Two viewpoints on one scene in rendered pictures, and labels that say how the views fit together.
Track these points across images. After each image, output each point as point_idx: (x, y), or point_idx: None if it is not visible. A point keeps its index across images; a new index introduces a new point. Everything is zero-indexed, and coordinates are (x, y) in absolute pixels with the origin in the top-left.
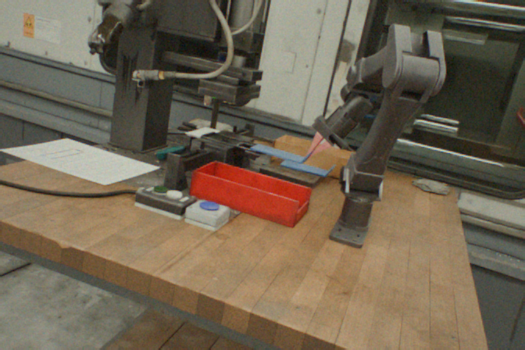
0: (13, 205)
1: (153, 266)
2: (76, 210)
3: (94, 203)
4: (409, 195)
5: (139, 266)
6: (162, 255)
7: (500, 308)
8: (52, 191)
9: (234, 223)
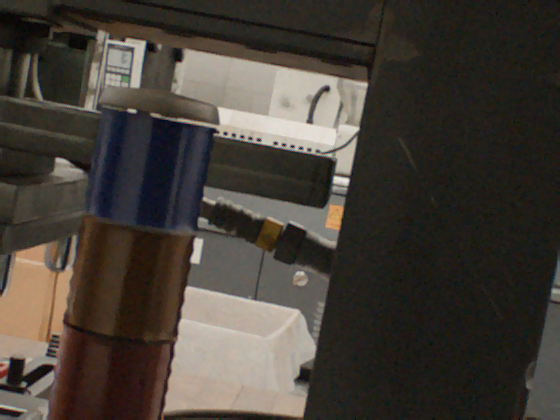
0: (267, 401)
1: (6, 338)
2: (178, 396)
3: (169, 408)
4: None
5: (24, 339)
6: (1, 346)
7: None
8: (251, 410)
9: None
